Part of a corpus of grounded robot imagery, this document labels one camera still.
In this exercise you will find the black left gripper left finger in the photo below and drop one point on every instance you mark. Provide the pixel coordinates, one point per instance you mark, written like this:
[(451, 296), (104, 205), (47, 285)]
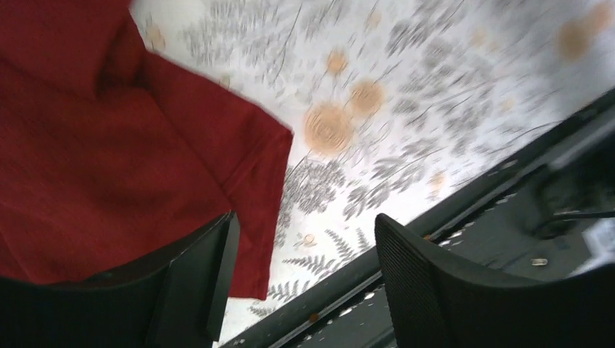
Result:
[(173, 297)]

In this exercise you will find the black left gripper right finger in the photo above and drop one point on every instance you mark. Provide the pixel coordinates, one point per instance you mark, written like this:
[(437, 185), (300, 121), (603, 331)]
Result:
[(439, 299)]

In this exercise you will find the red cloth napkin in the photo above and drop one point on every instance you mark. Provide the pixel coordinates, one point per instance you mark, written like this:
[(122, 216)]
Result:
[(109, 152)]

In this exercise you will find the floral patterned tablecloth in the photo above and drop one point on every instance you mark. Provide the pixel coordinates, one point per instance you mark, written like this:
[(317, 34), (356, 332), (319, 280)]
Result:
[(395, 105)]

